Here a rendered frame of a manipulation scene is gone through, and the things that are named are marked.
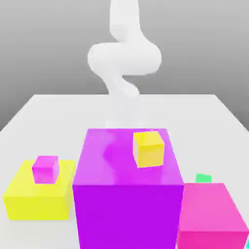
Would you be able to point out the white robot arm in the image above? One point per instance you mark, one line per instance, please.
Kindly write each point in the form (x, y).
(124, 58)

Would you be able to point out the small green cube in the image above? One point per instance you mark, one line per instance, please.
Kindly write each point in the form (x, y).
(203, 178)

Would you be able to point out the small cyan cube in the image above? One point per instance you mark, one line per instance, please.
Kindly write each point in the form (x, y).
(247, 244)

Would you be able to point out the large purple box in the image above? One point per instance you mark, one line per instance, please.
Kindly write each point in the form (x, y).
(126, 210)

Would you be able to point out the large pink box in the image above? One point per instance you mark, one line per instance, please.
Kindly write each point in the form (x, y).
(210, 214)

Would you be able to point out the small yellow cube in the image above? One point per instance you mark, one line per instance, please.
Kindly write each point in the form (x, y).
(149, 153)

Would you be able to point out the large yellow box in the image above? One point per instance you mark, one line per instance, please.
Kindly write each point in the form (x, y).
(37, 204)

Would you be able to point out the small magenta cube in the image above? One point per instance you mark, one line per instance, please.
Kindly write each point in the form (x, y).
(45, 171)

